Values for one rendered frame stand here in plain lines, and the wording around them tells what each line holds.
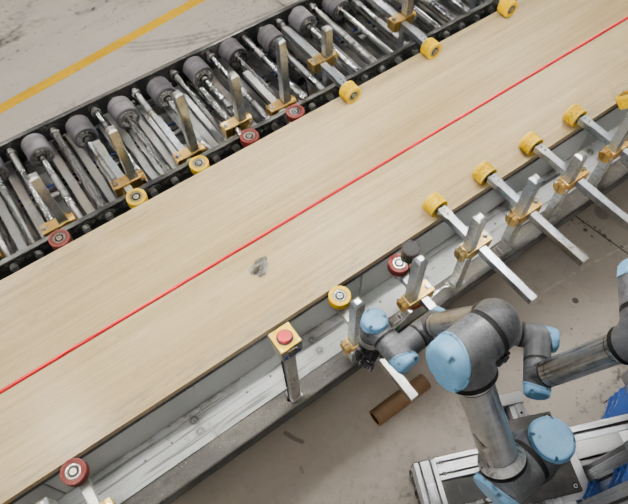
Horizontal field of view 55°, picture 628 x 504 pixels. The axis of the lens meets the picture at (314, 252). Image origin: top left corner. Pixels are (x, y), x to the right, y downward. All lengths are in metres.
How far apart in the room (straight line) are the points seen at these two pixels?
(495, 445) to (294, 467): 1.48
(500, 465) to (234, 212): 1.32
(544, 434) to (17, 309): 1.74
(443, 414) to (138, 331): 1.48
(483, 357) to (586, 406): 1.84
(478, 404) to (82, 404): 1.26
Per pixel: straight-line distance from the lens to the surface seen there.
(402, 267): 2.17
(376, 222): 2.27
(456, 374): 1.29
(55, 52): 4.68
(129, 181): 2.56
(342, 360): 2.22
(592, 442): 2.03
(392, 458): 2.85
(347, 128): 2.55
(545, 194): 2.84
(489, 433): 1.47
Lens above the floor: 2.78
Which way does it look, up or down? 59 degrees down
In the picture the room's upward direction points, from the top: 3 degrees counter-clockwise
